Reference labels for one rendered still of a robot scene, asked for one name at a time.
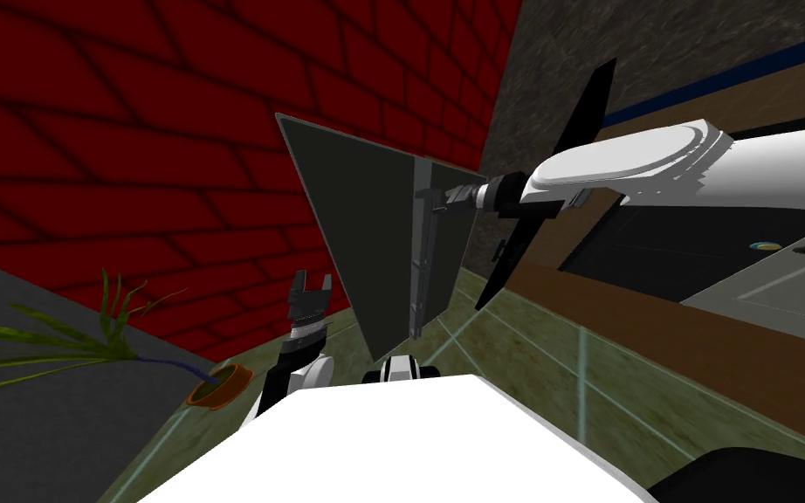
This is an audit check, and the dark grey cupboard door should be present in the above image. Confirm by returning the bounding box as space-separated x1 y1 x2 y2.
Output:
274 111 482 364

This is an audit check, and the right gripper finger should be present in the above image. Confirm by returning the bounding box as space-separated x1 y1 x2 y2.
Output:
431 184 468 214

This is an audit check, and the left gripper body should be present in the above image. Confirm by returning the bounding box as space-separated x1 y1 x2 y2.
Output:
287 291 334 331

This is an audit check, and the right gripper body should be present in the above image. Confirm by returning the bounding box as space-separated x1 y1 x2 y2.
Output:
459 178 499 212

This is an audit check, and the brown cupboard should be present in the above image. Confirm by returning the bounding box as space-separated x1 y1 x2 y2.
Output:
461 27 805 451

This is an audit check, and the black flat panel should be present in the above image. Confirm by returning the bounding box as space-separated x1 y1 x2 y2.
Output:
474 59 618 313

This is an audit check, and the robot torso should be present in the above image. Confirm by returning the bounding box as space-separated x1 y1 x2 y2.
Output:
135 354 661 503

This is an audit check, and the green plant in orange pot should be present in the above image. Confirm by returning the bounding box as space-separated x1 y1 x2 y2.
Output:
0 268 255 413

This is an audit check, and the grey bar handle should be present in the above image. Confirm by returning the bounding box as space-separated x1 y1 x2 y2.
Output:
409 187 444 341

